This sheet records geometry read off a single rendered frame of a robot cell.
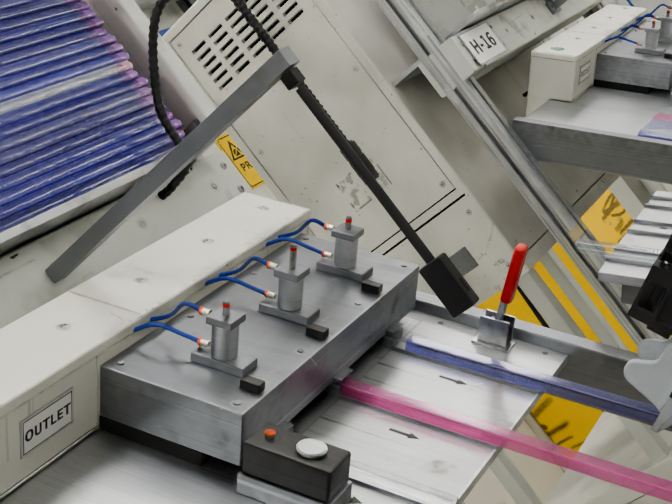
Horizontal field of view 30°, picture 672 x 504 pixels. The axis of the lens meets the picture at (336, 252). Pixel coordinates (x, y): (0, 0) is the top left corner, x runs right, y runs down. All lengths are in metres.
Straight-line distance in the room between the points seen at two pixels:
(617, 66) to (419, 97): 0.37
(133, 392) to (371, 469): 0.20
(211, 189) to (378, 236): 0.87
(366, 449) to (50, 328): 0.28
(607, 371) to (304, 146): 1.08
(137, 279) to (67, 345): 0.13
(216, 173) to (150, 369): 0.40
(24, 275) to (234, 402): 0.25
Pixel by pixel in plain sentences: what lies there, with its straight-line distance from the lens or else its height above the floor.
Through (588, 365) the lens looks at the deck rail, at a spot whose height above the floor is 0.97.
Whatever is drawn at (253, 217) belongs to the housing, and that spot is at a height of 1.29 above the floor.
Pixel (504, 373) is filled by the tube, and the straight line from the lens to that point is 1.17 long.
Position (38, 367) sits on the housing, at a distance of 0.99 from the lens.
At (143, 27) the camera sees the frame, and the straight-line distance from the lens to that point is 1.38.
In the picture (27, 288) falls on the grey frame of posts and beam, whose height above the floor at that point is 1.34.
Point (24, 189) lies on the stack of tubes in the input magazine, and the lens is 1.14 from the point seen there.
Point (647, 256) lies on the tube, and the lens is 1.33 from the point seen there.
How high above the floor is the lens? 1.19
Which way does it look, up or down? 1 degrees up
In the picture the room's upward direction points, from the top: 37 degrees counter-clockwise
